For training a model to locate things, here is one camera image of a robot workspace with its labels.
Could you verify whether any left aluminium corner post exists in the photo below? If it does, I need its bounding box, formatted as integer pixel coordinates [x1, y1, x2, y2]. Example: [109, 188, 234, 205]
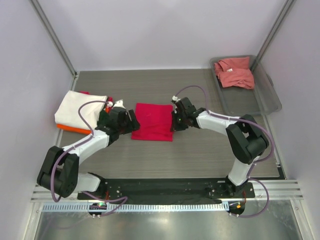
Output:
[29, 0, 77, 78]

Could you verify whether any aluminium corner post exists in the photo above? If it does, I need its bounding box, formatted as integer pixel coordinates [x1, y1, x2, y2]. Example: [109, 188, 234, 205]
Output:
[29, 0, 77, 78]
[250, 0, 296, 72]

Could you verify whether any salmon pink t-shirt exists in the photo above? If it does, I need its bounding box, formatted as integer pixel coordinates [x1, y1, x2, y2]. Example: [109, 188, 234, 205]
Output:
[213, 56, 255, 90]

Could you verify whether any right aluminium corner post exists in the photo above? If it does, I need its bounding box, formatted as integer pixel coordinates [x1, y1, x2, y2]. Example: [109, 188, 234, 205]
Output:
[250, 0, 296, 72]

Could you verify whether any grey plastic tray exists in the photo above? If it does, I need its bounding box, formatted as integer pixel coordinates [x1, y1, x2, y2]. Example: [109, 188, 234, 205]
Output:
[209, 55, 282, 117]

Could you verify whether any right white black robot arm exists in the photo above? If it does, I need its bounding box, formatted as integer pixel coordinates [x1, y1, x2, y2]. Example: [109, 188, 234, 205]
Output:
[171, 96, 269, 198]

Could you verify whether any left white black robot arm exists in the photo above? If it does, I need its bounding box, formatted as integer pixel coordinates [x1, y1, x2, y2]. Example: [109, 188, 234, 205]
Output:
[37, 107, 140, 202]

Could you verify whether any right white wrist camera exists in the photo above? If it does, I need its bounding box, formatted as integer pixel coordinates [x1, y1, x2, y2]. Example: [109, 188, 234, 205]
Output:
[171, 95, 181, 104]

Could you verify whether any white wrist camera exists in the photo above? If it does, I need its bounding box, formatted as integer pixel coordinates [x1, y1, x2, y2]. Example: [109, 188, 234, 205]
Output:
[105, 99, 125, 111]
[171, 95, 181, 104]

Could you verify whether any folded dark green t-shirt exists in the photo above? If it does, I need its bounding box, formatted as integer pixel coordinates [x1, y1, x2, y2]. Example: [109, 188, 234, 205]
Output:
[97, 110, 109, 126]

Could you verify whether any red t-shirt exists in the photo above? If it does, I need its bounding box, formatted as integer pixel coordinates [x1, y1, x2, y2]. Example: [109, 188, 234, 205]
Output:
[131, 103, 173, 142]

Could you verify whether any slotted cable duct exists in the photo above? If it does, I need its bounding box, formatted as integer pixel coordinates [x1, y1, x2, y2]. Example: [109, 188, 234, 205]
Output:
[42, 201, 229, 213]

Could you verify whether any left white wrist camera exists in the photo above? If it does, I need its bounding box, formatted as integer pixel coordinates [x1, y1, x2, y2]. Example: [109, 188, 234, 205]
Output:
[105, 99, 125, 111]

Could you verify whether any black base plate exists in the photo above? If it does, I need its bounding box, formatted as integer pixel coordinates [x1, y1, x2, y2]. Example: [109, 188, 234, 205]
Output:
[91, 178, 256, 205]

